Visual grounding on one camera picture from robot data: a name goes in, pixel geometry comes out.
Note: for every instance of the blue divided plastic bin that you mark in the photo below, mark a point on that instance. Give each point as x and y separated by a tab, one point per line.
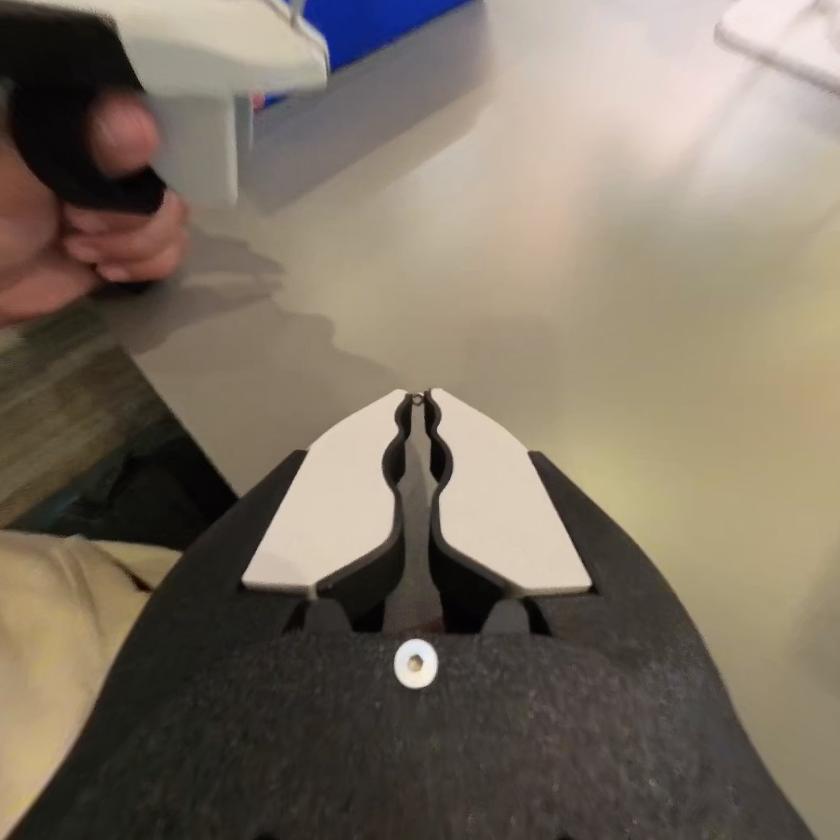
380	26

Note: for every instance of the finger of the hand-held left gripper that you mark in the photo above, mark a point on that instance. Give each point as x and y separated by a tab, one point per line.
216	46

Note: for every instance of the white metal document stand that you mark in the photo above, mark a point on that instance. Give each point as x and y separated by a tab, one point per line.
787	39

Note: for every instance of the dark pants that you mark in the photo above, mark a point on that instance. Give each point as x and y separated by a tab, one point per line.
164	499

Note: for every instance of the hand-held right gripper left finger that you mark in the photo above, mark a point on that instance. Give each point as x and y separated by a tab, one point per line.
328	512

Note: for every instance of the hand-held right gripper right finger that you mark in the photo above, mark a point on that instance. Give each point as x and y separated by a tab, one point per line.
499	512

